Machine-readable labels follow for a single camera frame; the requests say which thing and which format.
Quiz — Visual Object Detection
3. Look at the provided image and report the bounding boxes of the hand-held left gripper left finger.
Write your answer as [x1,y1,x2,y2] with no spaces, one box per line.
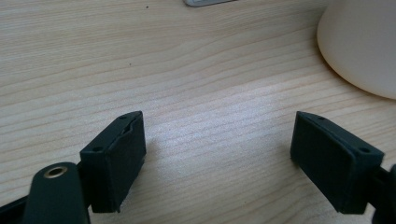
[79,110,148,214]

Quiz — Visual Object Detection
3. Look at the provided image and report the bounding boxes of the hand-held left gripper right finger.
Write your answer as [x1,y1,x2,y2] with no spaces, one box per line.
[290,110,385,215]

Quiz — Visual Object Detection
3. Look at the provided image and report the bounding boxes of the white wire shelf rack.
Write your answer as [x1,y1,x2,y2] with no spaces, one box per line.
[182,0,237,7]

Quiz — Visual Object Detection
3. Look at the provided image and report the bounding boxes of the cream mug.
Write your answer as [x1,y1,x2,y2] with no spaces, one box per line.
[317,0,396,101]

